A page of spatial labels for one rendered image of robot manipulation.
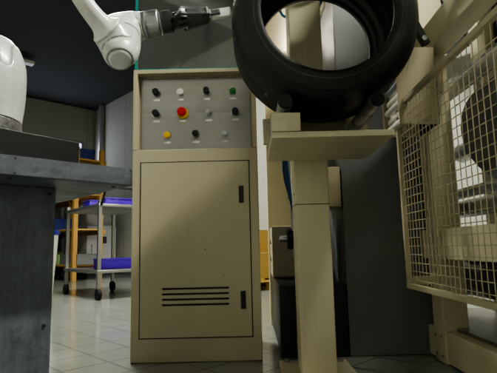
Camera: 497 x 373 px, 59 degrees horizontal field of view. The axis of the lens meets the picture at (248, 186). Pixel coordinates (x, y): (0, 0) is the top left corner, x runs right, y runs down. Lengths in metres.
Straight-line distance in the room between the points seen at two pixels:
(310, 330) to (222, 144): 0.88
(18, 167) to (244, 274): 1.17
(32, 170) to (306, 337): 1.13
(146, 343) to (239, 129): 1.00
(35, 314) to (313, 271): 0.97
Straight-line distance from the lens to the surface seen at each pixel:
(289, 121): 1.35
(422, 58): 1.86
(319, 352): 1.72
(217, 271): 1.91
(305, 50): 1.84
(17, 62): 1.24
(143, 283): 1.96
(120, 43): 1.41
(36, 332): 1.11
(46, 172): 0.98
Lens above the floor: 0.46
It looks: 8 degrees up
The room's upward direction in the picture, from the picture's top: 1 degrees counter-clockwise
